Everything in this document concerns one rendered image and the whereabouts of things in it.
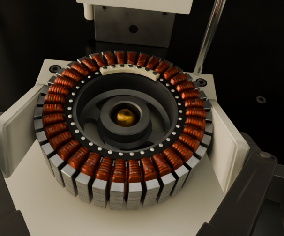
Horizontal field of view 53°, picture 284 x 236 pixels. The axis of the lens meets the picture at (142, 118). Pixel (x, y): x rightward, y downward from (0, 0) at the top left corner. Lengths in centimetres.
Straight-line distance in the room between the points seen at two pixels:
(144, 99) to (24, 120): 9
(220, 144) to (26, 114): 11
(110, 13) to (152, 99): 10
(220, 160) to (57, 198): 10
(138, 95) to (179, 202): 8
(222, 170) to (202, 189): 4
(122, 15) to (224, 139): 16
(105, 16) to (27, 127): 15
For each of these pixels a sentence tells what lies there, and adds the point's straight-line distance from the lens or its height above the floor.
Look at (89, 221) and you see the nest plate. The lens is 18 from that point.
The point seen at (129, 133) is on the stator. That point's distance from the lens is 18.
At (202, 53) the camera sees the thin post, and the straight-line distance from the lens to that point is 24.
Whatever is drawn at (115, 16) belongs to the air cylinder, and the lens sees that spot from 28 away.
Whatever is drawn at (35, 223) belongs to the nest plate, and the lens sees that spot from 19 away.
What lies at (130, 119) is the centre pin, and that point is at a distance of 18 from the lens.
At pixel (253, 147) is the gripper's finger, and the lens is 17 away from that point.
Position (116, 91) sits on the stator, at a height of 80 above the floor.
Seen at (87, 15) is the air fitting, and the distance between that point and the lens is 30.
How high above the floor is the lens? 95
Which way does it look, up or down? 52 degrees down
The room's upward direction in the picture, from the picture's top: 9 degrees clockwise
